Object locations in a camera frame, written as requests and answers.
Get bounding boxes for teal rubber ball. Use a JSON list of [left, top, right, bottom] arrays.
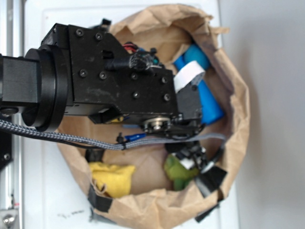
[[183, 44, 211, 70]]

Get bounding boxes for yellow cloth bag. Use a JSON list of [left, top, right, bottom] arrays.
[[89, 162, 136, 198]]

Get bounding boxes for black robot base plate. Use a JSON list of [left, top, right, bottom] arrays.
[[0, 132, 13, 172]]

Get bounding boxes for blue plastic bottle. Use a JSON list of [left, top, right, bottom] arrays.
[[173, 56, 224, 125]]

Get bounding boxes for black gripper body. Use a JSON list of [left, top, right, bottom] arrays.
[[41, 24, 204, 139]]

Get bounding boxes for green plush frog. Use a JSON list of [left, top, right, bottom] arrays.
[[163, 154, 199, 191]]

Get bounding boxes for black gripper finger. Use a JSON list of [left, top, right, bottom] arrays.
[[164, 141, 208, 172]]

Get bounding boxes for white ribbon cable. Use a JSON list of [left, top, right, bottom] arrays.
[[173, 61, 205, 94]]

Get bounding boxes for aluminium frame rail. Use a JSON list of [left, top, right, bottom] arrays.
[[0, 0, 24, 229]]

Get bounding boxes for grey braided cable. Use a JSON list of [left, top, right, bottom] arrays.
[[0, 118, 226, 151]]

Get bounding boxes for brown paper bag bin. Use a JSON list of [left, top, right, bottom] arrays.
[[56, 4, 250, 229]]

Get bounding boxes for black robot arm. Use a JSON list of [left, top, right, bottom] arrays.
[[0, 24, 205, 150]]

